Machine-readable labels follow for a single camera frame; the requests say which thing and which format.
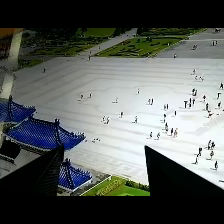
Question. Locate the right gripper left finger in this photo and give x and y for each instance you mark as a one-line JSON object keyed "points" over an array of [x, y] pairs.
{"points": [[40, 175]]}

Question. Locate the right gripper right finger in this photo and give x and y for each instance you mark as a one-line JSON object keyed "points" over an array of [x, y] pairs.
{"points": [[173, 176]]}

